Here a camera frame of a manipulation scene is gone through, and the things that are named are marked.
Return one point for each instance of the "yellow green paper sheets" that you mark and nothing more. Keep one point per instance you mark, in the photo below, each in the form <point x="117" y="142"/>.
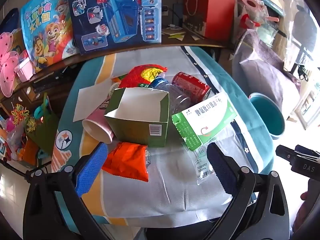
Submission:
<point x="176" y="33"/>

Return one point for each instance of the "orange snack wrapper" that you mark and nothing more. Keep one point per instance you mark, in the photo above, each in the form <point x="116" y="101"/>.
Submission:
<point x="127" y="160"/>

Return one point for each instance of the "blue toy box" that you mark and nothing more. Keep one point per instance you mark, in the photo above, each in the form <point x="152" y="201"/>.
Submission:
<point x="112" y="17"/>

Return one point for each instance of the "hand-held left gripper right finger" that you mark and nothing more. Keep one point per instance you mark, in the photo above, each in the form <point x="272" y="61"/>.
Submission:
<point x="222" y="170"/>

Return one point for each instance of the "teal plastic bin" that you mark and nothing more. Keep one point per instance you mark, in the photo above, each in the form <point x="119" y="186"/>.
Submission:
<point x="272" y="115"/>

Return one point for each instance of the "green cardboard box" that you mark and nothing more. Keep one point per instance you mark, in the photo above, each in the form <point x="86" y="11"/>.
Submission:
<point x="135" y="132"/>

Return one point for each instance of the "colourful toy pile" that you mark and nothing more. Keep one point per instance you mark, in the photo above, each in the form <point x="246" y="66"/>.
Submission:
<point x="12" y="135"/>

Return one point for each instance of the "clear bag pink items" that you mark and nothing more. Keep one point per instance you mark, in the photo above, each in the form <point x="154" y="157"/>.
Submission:
<point x="255" y="12"/>

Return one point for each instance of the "pink butterfly wings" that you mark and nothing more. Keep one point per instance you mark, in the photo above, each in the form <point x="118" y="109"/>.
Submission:
<point x="8" y="65"/>

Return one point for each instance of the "white green medicine box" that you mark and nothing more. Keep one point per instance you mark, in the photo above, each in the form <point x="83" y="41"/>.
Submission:
<point x="207" y="120"/>

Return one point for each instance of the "person's right hand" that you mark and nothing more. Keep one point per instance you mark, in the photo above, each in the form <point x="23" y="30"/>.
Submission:
<point x="306" y="210"/>

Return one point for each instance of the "green felt bag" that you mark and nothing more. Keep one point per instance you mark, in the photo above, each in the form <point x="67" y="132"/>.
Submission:
<point x="42" y="130"/>

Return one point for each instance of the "white paper napkin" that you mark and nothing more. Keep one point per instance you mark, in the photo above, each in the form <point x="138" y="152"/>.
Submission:
<point x="90" y="102"/>

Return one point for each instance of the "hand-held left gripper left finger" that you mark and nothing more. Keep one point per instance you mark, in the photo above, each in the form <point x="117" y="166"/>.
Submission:
<point x="92" y="170"/>

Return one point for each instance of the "grey purple wrapped bag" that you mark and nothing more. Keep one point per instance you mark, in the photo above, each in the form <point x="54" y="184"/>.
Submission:
<point x="262" y="67"/>

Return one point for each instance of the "red soda can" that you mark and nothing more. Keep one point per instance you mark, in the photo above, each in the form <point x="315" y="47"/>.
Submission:
<point x="190" y="85"/>

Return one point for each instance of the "wooden desk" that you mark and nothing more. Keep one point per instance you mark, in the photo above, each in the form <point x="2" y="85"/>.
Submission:
<point x="172" y="42"/>

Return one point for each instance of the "clear plastic sachet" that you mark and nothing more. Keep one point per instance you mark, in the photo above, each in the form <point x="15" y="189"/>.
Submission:
<point x="200" y="165"/>

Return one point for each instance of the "clear bottle blue label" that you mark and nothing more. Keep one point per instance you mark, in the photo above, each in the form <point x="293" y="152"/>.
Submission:
<point x="178" y="97"/>

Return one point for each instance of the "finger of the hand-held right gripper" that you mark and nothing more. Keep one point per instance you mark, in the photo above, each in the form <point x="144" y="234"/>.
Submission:
<point x="286" y="153"/>
<point x="307" y="150"/>

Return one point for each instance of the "red gift bag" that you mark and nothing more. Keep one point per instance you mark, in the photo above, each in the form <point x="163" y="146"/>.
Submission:
<point x="207" y="10"/>

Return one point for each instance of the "pink paper cup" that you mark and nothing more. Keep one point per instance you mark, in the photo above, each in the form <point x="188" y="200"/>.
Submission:
<point x="97" y="127"/>

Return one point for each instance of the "small pink box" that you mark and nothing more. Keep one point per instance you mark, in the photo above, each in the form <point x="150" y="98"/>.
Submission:
<point x="25" y="70"/>

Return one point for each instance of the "cartoon dog gift bag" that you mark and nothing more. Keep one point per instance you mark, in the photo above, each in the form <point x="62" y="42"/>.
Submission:
<point x="47" y="30"/>

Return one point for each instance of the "red yellow snack bag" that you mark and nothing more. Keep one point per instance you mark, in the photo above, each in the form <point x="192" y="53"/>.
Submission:
<point x="135" y="77"/>

